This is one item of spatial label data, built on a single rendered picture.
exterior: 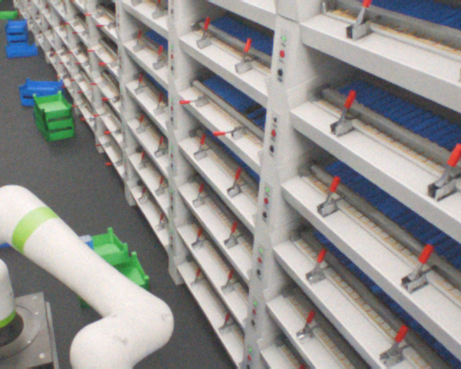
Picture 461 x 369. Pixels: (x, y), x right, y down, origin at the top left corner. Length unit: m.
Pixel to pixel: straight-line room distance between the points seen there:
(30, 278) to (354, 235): 1.64
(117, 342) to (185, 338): 1.19
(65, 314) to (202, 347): 0.58
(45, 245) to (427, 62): 0.80
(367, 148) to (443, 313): 0.32
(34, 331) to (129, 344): 0.78
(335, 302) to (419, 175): 0.41
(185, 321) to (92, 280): 1.15
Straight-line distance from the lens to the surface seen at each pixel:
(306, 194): 1.29
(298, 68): 1.23
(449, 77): 0.91
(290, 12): 1.22
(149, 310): 1.03
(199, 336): 2.14
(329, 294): 1.31
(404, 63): 0.97
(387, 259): 1.12
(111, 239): 2.59
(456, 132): 1.08
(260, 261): 1.51
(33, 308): 1.80
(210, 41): 1.71
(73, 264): 1.12
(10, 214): 1.21
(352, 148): 1.09
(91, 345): 0.95
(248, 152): 1.47
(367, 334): 1.24
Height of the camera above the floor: 1.53
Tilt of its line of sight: 30 degrees down
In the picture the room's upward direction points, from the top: straight up
